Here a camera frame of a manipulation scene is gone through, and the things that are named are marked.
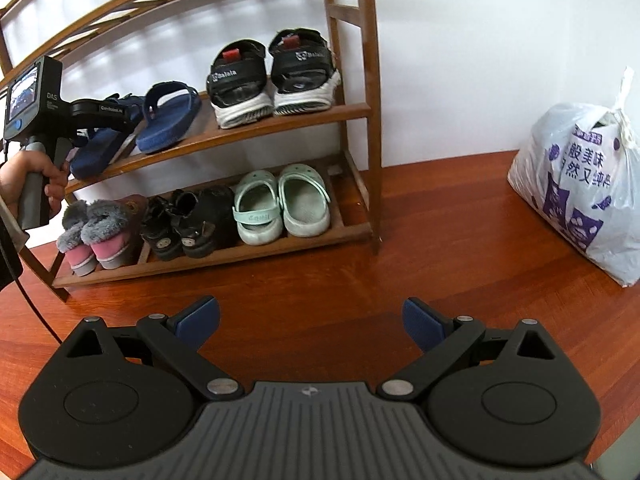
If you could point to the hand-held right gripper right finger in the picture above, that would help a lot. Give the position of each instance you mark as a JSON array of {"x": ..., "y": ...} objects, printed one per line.
[{"x": 425, "y": 325}]

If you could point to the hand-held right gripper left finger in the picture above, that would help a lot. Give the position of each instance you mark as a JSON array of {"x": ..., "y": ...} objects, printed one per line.
[{"x": 197, "y": 320}]

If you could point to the blue sandal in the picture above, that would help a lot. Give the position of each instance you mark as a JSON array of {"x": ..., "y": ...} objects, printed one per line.
[
  {"x": 167, "y": 125},
  {"x": 97, "y": 152}
]

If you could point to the black leather boot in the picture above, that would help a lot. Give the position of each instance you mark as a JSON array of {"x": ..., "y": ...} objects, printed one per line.
[
  {"x": 160, "y": 240},
  {"x": 205, "y": 225}
]

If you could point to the pink furry slipper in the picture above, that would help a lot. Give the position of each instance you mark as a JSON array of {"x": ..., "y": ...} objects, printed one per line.
[
  {"x": 75, "y": 245},
  {"x": 115, "y": 240}
]

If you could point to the mint green clog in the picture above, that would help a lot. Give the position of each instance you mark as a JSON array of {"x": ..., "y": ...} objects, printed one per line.
[
  {"x": 305, "y": 205},
  {"x": 257, "y": 210}
]

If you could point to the wooden shoe rack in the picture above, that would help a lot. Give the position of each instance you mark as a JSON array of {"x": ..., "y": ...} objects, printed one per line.
[{"x": 368, "y": 60}]

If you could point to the person's left hand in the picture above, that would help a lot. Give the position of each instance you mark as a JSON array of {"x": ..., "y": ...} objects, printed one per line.
[{"x": 15, "y": 180}]

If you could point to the white printed plastic bag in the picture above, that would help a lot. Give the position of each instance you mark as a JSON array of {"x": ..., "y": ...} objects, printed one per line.
[{"x": 575, "y": 185}]

